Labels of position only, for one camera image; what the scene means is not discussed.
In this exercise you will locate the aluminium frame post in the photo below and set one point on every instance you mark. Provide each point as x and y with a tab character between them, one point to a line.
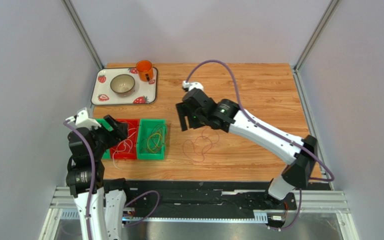
324	20
76	20

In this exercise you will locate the left aluminium frame post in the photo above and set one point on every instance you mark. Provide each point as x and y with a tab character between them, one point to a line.
76	20

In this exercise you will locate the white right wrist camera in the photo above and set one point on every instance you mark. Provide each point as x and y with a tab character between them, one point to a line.
190	85

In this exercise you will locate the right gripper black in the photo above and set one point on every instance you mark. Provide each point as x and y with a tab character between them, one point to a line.
185	108

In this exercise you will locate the green plastic bin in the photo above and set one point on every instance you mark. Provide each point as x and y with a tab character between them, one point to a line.
151	139
106	154

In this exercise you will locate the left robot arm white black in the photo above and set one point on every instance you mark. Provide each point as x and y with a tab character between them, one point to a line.
99	202

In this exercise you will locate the right aluminium frame post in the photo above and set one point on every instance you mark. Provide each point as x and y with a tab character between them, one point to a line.
324	20

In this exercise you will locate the orange mug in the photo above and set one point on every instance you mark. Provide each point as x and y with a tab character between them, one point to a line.
145	70

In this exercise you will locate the left green plastic bin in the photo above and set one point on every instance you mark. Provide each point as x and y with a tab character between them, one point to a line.
106	154

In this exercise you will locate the beige ceramic bowl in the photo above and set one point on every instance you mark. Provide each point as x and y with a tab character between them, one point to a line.
123	85

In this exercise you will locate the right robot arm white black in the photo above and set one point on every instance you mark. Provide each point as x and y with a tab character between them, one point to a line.
296	152

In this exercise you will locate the strawberry pattern white tray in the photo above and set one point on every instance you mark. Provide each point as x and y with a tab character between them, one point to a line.
145	92

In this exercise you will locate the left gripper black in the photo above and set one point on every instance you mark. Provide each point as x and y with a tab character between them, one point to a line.
122	127

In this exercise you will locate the red plastic bin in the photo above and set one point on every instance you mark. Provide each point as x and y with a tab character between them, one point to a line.
127	149

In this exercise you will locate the slotted aluminium cable rail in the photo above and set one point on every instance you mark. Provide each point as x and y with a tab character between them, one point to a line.
259	217

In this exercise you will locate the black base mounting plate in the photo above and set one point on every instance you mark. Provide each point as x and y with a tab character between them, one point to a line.
204	199

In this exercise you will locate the right green plastic bin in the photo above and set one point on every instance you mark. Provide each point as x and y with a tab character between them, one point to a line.
151	139

